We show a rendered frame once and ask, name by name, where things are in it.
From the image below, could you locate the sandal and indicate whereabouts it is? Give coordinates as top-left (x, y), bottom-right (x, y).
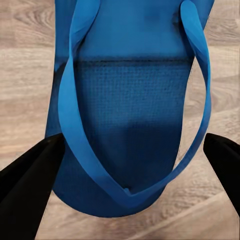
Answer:
top-left (44, 0), bottom-right (215, 218)

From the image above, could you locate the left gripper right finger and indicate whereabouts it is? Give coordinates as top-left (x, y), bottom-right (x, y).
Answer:
top-left (203, 133), bottom-right (240, 216)

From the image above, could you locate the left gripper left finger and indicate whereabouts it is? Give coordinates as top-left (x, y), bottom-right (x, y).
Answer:
top-left (0, 133), bottom-right (66, 240)

